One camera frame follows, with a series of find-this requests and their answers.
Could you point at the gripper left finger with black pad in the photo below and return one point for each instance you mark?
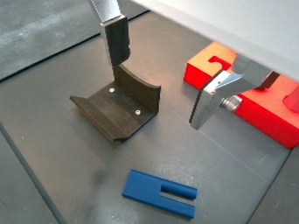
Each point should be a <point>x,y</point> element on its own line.
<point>114,29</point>

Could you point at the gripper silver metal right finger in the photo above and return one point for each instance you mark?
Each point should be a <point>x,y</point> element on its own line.
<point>219,91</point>

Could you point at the blue square-circle object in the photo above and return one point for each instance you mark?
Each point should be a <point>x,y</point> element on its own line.
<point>146,188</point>

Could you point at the red peg fixture block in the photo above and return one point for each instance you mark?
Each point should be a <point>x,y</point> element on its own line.
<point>262,108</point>

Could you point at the black curved regrasp stand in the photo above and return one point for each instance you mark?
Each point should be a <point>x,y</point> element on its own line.
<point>123,106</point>

